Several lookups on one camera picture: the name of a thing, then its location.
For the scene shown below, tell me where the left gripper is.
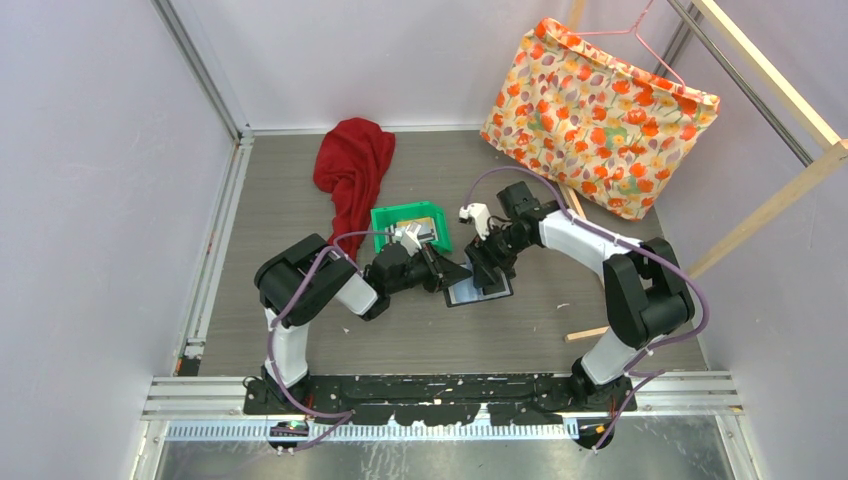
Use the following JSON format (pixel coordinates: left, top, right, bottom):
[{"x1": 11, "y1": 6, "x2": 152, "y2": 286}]
[{"x1": 386, "y1": 241, "x2": 471, "y2": 295}]

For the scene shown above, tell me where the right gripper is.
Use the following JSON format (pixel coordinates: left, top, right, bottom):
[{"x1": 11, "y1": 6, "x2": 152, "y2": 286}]
[{"x1": 465, "y1": 220, "x2": 533, "y2": 288}]

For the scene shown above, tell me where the black card holder wallet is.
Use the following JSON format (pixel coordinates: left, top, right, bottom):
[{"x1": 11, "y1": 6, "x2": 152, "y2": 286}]
[{"x1": 444, "y1": 273, "x2": 514, "y2": 308}]

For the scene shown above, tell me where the green plastic bin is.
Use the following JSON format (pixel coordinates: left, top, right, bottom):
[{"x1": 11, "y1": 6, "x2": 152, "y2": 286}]
[{"x1": 370, "y1": 201, "x2": 453, "y2": 253}]

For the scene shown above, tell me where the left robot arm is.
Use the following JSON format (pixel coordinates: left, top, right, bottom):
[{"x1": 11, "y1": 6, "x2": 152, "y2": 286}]
[{"x1": 254, "y1": 234, "x2": 472, "y2": 414}]

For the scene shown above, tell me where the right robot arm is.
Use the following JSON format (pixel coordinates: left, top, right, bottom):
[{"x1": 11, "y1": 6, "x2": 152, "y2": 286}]
[{"x1": 458, "y1": 182, "x2": 695, "y2": 411}]

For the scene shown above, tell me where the red cloth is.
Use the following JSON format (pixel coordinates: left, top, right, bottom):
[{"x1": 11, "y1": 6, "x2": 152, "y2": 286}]
[{"x1": 313, "y1": 117, "x2": 396, "y2": 259}]

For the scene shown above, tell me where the floral fabric bag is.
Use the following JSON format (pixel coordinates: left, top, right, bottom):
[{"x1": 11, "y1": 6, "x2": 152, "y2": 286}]
[{"x1": 480, "y1": 18, "x2": 720, "y2": 221}]

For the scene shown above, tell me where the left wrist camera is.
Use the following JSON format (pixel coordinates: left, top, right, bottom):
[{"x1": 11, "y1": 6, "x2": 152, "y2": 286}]
[{"x1": 392, "y1": 221, "x2": 433, "y2": 256}]

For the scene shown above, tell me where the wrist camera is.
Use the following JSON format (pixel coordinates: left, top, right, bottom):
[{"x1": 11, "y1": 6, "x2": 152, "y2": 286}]
[
  {"x1": 392, "y1": 221, "x2": 433, "y2": 256},
  {"x1": 458, "y1": 203, "x2": 491, "y2": 240}
]

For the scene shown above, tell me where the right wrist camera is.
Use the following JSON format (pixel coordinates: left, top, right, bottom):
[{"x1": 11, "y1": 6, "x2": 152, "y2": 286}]
[{"x1": 458, "y1": 203, "x2": 491, "y2": 240}]

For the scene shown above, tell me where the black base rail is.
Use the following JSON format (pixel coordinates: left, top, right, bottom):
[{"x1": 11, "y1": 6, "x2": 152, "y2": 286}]
[{"x1": 241, "y1": 372, "x2": 633, "y2": 427}]

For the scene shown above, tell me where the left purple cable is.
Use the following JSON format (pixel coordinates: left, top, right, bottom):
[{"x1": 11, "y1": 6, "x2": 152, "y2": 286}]
[{"x1": 264, "y1": 229, "x2": 402, "y2": 453}]

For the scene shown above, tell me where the pink wire hanger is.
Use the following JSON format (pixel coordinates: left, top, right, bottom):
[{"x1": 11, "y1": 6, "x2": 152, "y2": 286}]
[{"x1": 566, "y1": 0, "x2": 687, "y2": 90}]

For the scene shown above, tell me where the wooden frame rack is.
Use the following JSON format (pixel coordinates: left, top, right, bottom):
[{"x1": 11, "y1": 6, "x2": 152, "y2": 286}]
[{"x1": 557, "y1": 0, "x2": 848, "y2": 343}]

